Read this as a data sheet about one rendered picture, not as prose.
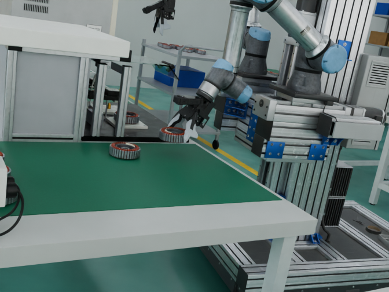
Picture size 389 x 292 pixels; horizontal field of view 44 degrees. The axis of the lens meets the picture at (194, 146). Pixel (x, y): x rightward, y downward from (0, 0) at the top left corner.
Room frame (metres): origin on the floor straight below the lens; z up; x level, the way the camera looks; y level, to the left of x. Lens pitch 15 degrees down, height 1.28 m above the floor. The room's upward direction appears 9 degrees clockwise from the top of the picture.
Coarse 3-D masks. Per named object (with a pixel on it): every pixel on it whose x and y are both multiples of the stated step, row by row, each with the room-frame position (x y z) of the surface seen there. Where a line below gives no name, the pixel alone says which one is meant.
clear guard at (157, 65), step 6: (132, 60) 1.96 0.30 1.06; (138, 60) 2.00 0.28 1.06; (144, 60) 2.04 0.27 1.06; (150, 60) 2.07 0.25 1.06; (156, 60) 2.12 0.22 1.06; (156, 66) 2.17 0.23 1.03; (162, 66) 2.09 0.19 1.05; (168, 66) 2.01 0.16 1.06; (162, 72) 2.17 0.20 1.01; (168, 72) 2.08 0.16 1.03; (174, 78) 2.07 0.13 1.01
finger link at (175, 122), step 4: (176, 116) 1.84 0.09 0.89; (180, 116) 1.83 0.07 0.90; (172, 120) 1.84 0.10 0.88; (176, 120) 1.82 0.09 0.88; (180, 120) 1.82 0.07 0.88; (184, 120) 1.85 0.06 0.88; (168, 124) 1.84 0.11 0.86; (172, 124) 1.83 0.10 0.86; (176, 124) 1.84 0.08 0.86; (180, 124) 1.85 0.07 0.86
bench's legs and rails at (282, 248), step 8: (280, 240) 1.37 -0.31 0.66; (288, 240) 1.37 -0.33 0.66; (272, 248) 1.40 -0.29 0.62; (280, 248) 1.37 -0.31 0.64; (288, 248) 1.38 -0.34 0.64; (272, 256) 1.39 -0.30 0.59; (280, 256) 1.36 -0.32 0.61; (288, 256) 1.38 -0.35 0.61; (272, 264) 1.38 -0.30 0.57; (280, 264) 1.37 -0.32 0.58; (288, 264) 1.38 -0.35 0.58; (272, 272) 1.38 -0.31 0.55; (280, 272) 1.37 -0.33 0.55; (264, 280) 1.40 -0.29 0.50; (272, 280) 1.37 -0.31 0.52; (280, 280) 1.37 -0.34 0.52; (264, 288) 1.39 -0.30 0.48; (272, 288) 1.36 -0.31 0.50; (280, 288) 1.38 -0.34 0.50
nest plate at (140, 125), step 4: (108, 120) 2.06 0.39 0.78; (112, 120) 2.07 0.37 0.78; (112, 124) 2.01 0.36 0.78; (128, 124) 2.04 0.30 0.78; (132, 124) 2.05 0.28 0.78; (136, 124) 2.06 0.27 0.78; (140, 124) 2.08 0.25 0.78; (144, 124) 2.09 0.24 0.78; (124, 128) 2.00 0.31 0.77; (128, 128) 2.01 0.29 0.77; (132, 128) 2.02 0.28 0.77; (136, 128) 2.03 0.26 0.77; (140, 128) 2.04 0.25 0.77; (144, 128) 2.05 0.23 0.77
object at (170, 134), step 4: (164, 128) 1.79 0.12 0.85; (168, 128) 1.81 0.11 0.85; (172, 128) 1.81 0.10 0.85; (176, 128) 1.82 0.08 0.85; (180, 128) 1.82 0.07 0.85; (160, 132) 1.75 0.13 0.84; (164, 132) 1.74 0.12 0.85; (168, 132) 1.75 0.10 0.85; (172, 132) 1.78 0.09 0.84; (176, 132) 1.79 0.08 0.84; (180, 132) 1.80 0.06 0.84; (184, 132) 1.76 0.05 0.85; (160, 136) 1.75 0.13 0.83; (164, 136) 1.73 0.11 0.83; (168, 136) 1.73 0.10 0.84; (172, 136) 1.72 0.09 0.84; (176, 136) 1.73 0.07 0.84; (180, 136) 1.73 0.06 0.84; (164, 140) 1.73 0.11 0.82; (168, 140) 1.73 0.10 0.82; (172, 140) 1.72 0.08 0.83; (176, 140) 1.73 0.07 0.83; (180, 140) 1.73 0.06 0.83
